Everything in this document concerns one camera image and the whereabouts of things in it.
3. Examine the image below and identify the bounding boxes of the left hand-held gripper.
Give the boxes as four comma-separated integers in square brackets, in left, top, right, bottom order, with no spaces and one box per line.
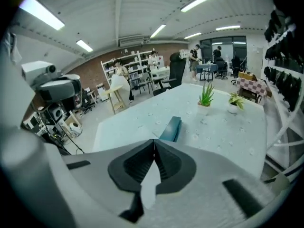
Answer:
[20,60,82,103]

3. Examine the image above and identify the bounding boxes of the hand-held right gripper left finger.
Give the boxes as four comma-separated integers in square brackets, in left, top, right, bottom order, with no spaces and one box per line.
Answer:
[107,138,155,224]

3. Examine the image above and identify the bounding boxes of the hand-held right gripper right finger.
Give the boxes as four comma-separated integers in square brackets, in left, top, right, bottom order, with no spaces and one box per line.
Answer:
[154,139,198,196]

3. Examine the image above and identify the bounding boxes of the white transparent sheet piece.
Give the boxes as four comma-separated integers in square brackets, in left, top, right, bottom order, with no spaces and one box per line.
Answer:
[140,161,162,209]

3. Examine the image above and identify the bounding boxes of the teal rectangular box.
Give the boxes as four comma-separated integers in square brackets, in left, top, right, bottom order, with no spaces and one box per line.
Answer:
[159,115,183,143]

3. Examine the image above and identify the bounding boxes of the black swivel chair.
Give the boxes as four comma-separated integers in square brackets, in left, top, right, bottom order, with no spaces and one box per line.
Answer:
[80,89,96,115]
[230,56,242,79]
[214,57,229,80]

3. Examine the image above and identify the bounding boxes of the white storage cart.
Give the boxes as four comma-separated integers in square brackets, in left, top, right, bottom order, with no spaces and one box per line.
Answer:
[95,83,107,102]

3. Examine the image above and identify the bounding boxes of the white round appliance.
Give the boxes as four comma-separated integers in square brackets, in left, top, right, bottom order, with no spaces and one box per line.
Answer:
[68,122,83,137]

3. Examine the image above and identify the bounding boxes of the ceiling strip light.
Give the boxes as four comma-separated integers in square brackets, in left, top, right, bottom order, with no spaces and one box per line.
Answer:
[215,25,241,31]
[76,39,94,53]
[150,23,167,38]
[183,32,202,40]
[19,0,66,31]
[180,0,222,13]

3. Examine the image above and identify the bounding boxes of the hanging white cloth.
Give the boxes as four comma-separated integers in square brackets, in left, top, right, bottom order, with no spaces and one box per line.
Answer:
[7,30,23,66]

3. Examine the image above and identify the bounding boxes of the wooden folding stand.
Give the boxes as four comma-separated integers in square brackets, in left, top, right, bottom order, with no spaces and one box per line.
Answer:
[104,84,127,115]

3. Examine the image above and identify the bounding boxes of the white work table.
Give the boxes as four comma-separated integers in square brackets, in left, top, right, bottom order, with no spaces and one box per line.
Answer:
[91,83,268,183]

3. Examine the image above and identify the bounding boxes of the spiky green potted plant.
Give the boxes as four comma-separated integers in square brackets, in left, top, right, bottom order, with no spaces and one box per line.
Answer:
[197,81,216,116]

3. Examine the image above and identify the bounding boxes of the grey chair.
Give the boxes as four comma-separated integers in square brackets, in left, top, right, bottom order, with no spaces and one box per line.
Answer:
[136,73,154,95]

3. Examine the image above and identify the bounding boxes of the variegated leafy potted plant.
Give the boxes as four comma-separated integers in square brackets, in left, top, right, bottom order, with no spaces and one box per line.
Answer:
[227,92,246,114]

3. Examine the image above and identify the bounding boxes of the white side table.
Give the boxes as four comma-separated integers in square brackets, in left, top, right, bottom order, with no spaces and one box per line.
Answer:
[150,66,171,88]

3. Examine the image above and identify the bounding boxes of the black mesh office chair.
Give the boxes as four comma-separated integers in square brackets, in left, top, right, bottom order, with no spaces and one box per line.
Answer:
[152,51,187,97]

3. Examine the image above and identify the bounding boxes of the blue cloth table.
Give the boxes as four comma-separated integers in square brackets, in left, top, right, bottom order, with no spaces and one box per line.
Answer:
[196,63,219,82]

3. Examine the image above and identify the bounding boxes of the checkered cloth table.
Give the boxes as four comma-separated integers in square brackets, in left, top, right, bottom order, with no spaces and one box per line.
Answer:
[236,76,269,105]

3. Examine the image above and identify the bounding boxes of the cardboard box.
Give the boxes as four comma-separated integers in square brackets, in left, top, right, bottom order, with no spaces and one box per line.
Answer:
[237,71,258,81]

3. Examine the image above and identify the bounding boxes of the dark glass window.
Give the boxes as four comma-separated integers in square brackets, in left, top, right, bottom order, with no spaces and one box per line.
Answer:
[199,36,248,64]

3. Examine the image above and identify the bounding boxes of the white rack of black bags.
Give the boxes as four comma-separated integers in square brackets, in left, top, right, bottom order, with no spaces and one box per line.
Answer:
[263,4,304,171]

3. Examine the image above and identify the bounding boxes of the black floor cables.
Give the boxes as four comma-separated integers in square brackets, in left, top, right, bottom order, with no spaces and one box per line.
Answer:
[54,131,84,156]

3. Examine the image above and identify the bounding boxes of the white wall shelving unit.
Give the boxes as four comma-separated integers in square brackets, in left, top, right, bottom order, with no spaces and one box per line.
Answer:
[100,49,167,90]

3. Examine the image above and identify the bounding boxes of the wall air conditioner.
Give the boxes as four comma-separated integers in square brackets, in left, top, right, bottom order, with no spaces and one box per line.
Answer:
[117,34,144,48]

